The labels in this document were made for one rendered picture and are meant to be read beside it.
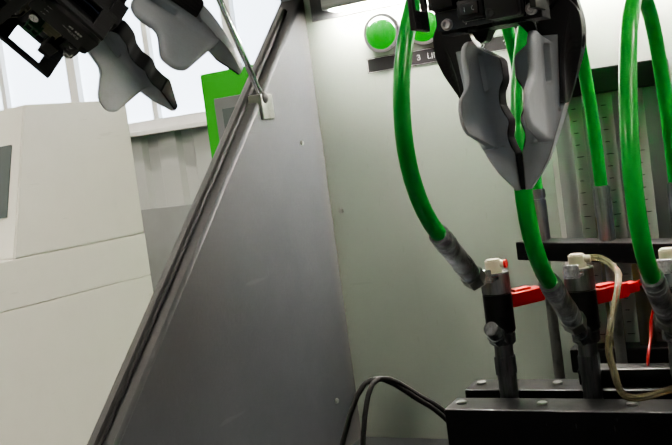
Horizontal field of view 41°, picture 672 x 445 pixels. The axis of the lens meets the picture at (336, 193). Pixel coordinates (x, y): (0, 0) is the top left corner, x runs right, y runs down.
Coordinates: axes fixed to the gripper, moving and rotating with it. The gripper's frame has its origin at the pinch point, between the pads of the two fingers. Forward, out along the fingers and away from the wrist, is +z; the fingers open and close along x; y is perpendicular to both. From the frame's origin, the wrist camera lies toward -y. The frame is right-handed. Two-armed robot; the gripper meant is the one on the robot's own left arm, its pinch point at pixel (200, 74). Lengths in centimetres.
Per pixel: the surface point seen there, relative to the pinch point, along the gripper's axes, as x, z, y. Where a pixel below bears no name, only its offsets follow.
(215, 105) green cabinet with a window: -218, 106, -209
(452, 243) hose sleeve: 7.2, 23.9, 1.4
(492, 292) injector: 3.2, 35.1, -2.2
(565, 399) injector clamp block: 6.5, 43.9, 4.9
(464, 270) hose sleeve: 5.5, 28.0, 0.8
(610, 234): 8, 47, -16
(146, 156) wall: -384, 157, -296
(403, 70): 10.9, 10.4, -4.9
